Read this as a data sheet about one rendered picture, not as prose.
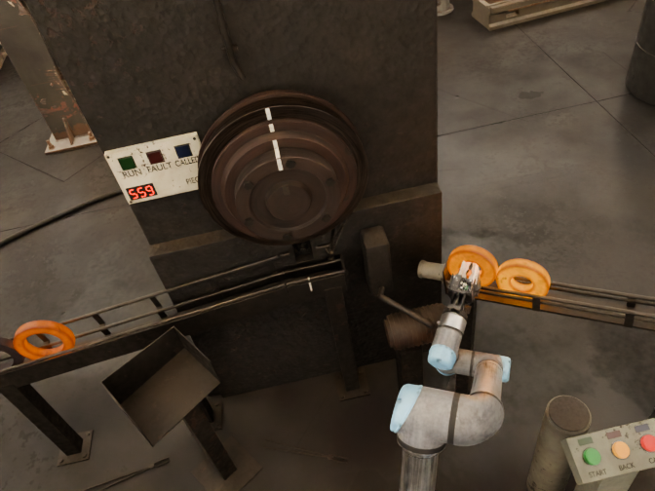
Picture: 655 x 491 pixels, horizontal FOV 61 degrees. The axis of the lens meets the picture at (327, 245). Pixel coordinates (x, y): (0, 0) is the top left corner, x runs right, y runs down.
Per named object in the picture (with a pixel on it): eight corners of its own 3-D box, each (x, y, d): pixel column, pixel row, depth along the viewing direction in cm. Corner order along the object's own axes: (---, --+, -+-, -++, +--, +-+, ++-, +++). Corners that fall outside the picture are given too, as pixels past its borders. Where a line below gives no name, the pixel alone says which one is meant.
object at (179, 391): (179, 482, 213) (99, 382, 163) (232, 434, 224) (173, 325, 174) (210, 520, 201) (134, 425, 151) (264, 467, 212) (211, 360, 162)
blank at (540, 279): (496, 254, 167) (493, 262, 165) (551, 261, 160) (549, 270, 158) (499, 289, 177) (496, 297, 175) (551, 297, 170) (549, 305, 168)
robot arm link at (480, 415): (509, 415, 118) (512, 347, 164) (457, 405, 121) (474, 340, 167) (503, 466, 120) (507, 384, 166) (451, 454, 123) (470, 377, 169)
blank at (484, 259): (447, 241, 173) (444, 247, 171) (498, 247, 166) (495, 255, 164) (451, 277, 183) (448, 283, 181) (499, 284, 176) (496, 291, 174)
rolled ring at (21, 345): (86, 346, 188) (88, 338, 190) (40, 320, 176) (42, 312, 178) (46, 368, 192) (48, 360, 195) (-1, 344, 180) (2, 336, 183)
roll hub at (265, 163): (248, 239, 160) (221, 160, 140) (343, 217, 160) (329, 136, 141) (250, 252, 156) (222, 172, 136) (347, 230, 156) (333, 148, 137)
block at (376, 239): (365, 276, 199) (358, 227, 182) (386, 271, 199) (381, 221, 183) (371, 297, 191) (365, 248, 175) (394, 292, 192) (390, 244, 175)
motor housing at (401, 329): (390, 389, 228) (381, 307, 191) (443, 377, 229) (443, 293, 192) (399, 417, 219) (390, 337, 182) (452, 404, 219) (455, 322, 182)
